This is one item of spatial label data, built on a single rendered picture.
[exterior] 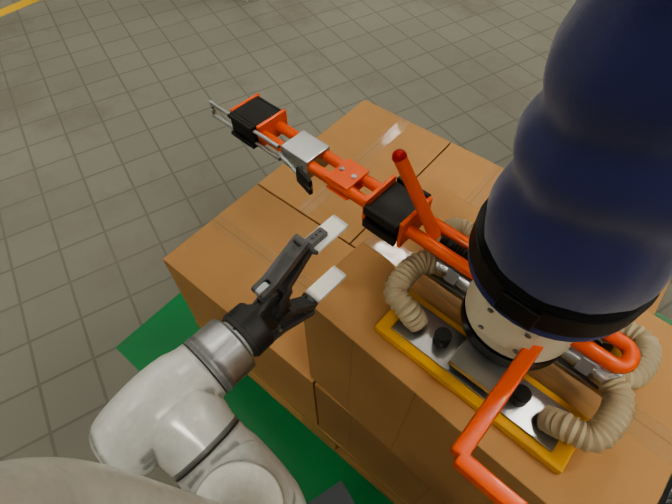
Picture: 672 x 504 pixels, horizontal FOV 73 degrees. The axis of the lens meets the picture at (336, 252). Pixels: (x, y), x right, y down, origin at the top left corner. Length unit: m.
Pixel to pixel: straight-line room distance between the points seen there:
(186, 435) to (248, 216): 0.98
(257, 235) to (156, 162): 1.26
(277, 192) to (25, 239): 1.36
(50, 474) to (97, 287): 1.90
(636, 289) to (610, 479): 0.36
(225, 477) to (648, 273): 0.49
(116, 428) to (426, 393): 0.44
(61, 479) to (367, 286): 0.63
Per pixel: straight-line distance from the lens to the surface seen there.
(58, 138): 2.97
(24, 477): 0.29
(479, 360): 0.75
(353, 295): 0.82
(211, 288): 1.35
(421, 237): 0.74
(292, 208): 1.48
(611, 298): 0.54
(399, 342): 0.77
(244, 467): 0.58
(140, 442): 0.61
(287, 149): 0.86
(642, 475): 0.85
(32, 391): 2.08
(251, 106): 0.96
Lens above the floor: 1.66
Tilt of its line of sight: 55 degrees down
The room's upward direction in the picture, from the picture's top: straight up
